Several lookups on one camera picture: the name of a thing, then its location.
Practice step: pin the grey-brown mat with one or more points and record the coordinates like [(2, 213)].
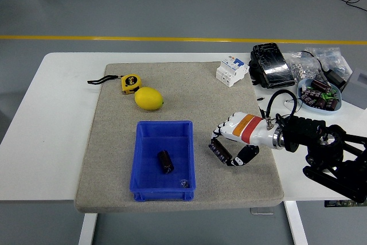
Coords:
[(200, 107)]

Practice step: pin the black ribbed case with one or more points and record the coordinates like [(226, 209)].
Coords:
[(255, 73)]

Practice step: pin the blue plastic box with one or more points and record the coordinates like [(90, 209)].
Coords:
[(147, 156)]

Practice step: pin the yellow lemon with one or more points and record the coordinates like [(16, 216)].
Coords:
[(149, 98)]

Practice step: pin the clear acrylic piece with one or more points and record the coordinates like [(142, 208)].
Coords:
[(262, 211)]

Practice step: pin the grey box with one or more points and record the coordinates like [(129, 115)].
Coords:
[(357, 87)]

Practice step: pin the white table leg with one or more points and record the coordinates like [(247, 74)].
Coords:
[(296, 225), (87, 229)]

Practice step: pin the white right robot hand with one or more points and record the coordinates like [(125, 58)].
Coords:
[(249, 130)]

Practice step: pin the small metal nut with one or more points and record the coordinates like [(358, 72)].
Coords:
[(183, 183)]

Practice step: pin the black cracked-screen phone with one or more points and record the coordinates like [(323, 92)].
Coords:
[(272, 58)]

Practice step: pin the black power adapter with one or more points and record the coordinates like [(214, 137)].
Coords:
[(337, 78)]

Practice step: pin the clear bag of blue parts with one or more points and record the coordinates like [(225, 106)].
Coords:
[(332, 58)]

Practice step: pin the light blue bowl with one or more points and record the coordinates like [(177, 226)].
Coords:
[(337, 108)]

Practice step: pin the clear bag of metal nuts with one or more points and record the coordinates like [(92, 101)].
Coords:
[(301, 67)]

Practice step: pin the yellow tape measure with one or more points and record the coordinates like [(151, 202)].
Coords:
[(131, 83)]

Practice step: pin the white circuit breaker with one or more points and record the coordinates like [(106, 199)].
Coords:
[(230, 70)]

